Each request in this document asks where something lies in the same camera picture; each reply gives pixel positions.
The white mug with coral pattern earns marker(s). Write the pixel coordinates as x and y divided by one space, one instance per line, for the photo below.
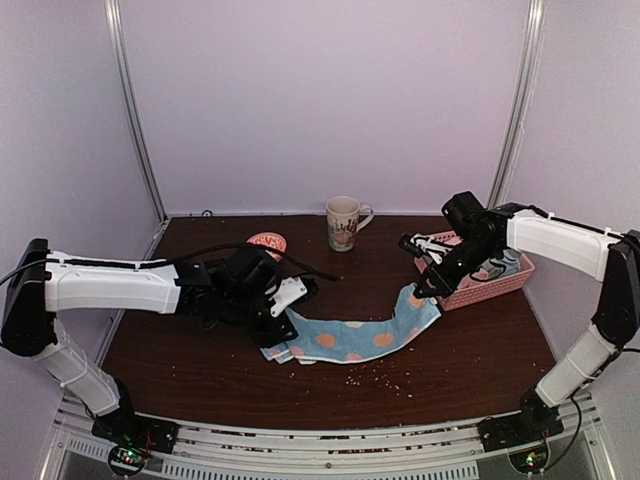
346 217

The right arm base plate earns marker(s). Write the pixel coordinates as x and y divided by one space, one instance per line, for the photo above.
498 433

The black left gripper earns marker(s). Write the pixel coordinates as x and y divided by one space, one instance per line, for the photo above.
275 333

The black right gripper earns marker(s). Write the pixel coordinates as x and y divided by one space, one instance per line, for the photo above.
444 284

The red and white patterned bowl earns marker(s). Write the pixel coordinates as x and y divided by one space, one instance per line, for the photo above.
275 242

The aluminium right corner post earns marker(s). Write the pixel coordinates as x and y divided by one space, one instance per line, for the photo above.
524 92

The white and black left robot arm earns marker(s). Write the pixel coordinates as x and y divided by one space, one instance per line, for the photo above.
46 282

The aluminium corner post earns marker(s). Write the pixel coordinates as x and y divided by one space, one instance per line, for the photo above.
524 92
117 37

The round circuit board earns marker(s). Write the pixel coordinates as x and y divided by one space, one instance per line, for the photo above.
127 461
530 461

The left round circuit board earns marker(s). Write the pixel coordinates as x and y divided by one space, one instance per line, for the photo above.
127 461

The blue patterned cloth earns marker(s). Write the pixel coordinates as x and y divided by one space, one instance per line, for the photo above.
352 342

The aluminium left corner post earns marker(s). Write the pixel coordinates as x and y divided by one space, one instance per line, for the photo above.
117 37

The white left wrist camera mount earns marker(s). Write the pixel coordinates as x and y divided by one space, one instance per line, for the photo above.
289 291

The right round circuit board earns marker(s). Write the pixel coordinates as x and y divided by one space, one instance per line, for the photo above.
530 461

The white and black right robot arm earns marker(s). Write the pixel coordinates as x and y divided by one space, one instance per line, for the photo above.
605 261

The aluminium front rail frame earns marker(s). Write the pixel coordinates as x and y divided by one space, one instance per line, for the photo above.
450 450

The large pink towel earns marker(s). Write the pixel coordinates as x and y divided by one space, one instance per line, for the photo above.
481 275

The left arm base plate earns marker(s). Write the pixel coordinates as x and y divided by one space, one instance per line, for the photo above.
150 435

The pink perforated plastic basket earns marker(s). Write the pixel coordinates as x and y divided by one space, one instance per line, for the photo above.
470 292

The light blue folded towel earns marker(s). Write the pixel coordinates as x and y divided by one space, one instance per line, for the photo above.
509 264

